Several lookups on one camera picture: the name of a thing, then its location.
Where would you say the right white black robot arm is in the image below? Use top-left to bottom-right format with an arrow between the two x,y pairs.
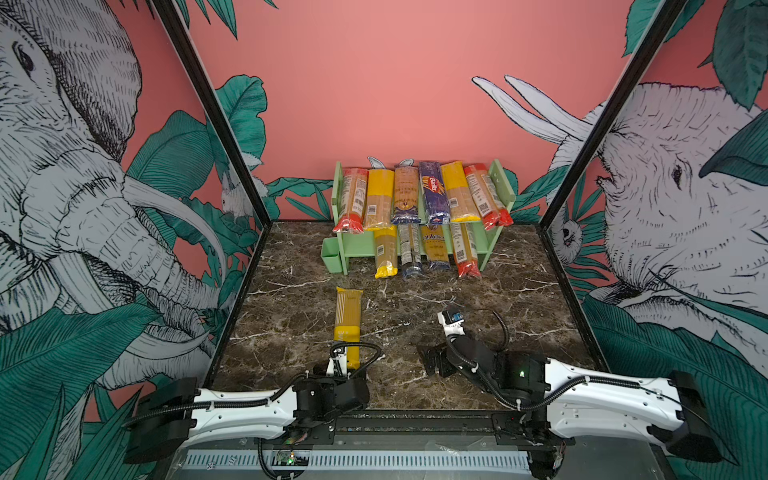
417,308 -> 724,463

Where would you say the black frame post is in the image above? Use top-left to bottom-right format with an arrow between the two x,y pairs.
538,0 -> 687,231
149,0 -> 272,228

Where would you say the blue clear spaghetti bag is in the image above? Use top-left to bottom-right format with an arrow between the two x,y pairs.
397,223 -> 423,279

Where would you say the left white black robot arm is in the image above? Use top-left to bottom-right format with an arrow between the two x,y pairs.
123,341 -> 383,465

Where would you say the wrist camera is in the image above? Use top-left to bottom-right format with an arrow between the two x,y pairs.
326,353 -> 348,378
437,306 -> 465,337

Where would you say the white slotted cable duct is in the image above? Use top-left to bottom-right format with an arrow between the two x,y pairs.
181,450 -> 530,474

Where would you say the blue Barilla spaghetti box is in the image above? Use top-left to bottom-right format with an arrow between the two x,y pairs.
418,161 -> 450,225

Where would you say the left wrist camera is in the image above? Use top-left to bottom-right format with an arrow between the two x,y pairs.
326,353 -> 348,378

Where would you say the red spaghetti bag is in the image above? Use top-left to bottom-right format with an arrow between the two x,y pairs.
464,164 -> 513,231
333,168 -> 368,234
450,223 -> 481,278

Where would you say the small yellow pasta bag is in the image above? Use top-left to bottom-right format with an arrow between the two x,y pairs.
392,166 -> 420,225

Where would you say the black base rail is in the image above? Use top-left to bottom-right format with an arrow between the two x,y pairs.
298,410 -> 575,450

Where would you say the yellow orange spaghetti bag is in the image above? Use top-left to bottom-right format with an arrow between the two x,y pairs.
441,161 -> 481,223

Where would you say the long yellow spaghetti bag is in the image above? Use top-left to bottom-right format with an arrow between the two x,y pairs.
374,226 -> 398,279

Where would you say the green two-tier shelf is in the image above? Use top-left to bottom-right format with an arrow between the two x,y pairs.
326,159 -> 516,275

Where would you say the left black frame post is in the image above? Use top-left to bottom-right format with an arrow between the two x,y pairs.
149,0 -> 272,228

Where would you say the small green side cup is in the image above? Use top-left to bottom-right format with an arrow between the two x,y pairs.
321,237 -> 343,274

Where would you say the right black frame post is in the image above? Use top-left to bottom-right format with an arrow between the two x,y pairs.
538,0 -> 687,231

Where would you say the blue Ankara spaghetti bag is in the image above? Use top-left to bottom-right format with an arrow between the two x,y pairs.
420,225 -> 450,271

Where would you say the yellow Tatime spaghetti bag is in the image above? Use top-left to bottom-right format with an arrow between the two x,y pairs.
331,287 -> 363,371

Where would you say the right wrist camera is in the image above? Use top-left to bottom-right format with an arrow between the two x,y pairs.
437,306 -> 465,337

